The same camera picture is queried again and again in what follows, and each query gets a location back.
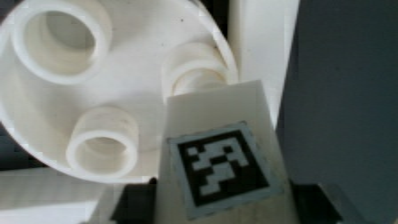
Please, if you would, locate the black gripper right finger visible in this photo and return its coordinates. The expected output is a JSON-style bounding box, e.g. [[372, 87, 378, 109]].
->
[[292, 183, 344, 224]]

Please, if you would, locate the white front fence rail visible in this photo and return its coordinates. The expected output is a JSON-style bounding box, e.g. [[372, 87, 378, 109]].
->
[[0, 168, 123, 224]]

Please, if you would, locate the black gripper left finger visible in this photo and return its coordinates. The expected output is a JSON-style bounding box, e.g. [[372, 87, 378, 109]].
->
[[111, 178, 157, 224]]

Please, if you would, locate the white fence rail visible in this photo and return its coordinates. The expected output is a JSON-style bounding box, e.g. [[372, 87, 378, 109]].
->
[[228, 0, 301, 125], [0, 168, 123, 224]]

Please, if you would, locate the white right fence rail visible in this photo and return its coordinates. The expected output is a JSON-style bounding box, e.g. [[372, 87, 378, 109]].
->
[[228, 0, 301, 125]]

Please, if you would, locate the white round stool seat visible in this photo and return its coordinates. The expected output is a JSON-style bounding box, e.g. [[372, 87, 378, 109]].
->
[[0, 0, 239, 183]]

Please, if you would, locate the white stool leg with tag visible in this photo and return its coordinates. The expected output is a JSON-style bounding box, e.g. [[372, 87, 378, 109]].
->
[[155, 81, 301, 224]]

